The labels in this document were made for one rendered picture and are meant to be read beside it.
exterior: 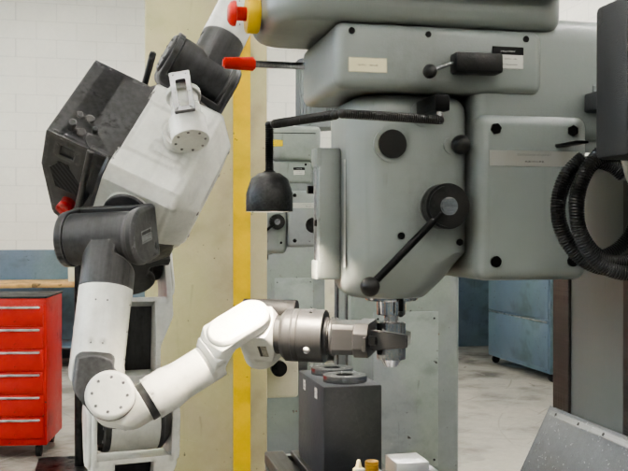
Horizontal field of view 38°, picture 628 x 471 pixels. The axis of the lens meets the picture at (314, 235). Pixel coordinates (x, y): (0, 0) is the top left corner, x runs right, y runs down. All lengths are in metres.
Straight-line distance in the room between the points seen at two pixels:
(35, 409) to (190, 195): 4.43
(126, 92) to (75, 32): 8.92
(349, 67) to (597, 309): 0.62
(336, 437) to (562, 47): 0.85
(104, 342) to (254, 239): 1.73
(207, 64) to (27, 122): 8.74
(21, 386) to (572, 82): 4.89
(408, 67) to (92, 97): 0.62
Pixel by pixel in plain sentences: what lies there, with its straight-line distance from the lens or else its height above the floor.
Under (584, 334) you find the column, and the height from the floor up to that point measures 1.23.
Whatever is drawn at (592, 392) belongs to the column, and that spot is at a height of 1.13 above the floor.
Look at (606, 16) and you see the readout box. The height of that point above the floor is 1.71.
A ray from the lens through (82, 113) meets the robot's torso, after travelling 1.70.
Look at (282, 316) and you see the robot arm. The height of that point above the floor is 1.28.
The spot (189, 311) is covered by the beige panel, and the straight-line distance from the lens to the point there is 3.18.
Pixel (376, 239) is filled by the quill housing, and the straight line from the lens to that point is 1.40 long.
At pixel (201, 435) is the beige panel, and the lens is 3.25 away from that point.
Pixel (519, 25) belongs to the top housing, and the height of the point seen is 1.74.
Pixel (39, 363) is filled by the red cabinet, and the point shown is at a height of 0.59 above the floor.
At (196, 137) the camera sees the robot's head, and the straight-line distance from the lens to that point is 1.60.
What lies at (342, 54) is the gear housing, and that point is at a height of 1.68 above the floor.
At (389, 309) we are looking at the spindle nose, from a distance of 1.48.
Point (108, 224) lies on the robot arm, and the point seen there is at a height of 1.43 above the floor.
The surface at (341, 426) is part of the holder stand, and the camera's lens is 1.83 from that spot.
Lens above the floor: 1.42
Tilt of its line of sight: level
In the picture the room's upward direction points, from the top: straight up
